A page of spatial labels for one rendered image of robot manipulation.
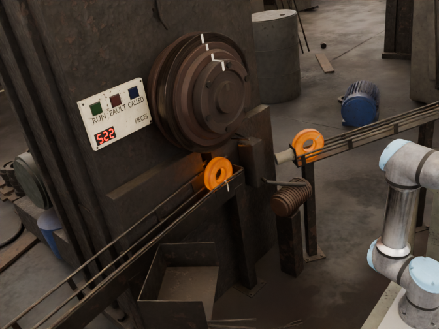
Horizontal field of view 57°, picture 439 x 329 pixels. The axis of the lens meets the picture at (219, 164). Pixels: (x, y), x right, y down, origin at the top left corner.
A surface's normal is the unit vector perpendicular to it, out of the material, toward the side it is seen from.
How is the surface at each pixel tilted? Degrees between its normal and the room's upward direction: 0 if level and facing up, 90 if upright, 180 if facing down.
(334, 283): 0
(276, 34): 90
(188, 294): 5
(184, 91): 66
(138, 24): 90
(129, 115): 90
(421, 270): 10
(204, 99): 90
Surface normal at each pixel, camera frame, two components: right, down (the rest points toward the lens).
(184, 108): -0.28, 0.44
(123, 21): 0.72, 0.24
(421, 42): -0.83, 0.37
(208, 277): -0.16, -0.82
